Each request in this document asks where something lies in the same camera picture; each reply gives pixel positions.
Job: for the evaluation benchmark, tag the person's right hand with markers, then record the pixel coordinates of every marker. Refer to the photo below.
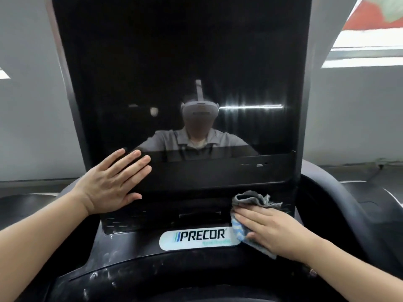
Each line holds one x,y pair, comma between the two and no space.
280,235

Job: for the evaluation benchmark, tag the person's left hand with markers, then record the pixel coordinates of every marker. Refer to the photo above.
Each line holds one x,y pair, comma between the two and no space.
104,185

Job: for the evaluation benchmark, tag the person's right thumb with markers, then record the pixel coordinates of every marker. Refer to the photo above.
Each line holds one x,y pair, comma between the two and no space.
252,238

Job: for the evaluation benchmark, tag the person's left thumb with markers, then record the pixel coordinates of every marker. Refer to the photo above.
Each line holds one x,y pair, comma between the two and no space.
130,197

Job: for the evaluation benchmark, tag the person's left middle finger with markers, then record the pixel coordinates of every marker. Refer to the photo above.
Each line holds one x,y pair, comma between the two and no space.
135,165

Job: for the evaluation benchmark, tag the person's left little finger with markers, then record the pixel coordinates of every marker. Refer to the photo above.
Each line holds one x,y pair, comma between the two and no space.
115,155

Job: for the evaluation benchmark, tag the grey and blue cleaning cloth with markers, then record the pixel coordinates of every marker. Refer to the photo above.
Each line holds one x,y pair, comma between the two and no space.
252,199

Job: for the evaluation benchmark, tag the person's right forearm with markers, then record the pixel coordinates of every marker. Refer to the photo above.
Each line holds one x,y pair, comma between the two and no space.
352,273

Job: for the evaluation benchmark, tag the person's left forearm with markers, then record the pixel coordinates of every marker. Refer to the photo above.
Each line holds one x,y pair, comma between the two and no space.
41,248

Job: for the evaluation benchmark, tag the white oval label sticker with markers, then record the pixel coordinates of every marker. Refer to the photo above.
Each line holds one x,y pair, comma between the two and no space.
195,240

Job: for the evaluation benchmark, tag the black exercise machine console base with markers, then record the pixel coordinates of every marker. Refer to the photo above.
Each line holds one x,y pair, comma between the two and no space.
132,276

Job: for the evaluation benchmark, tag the black exercise machine display screen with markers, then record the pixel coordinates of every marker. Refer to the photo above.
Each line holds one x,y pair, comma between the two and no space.
189,59

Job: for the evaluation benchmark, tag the window with bright light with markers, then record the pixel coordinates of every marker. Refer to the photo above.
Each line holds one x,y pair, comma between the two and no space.
368,40

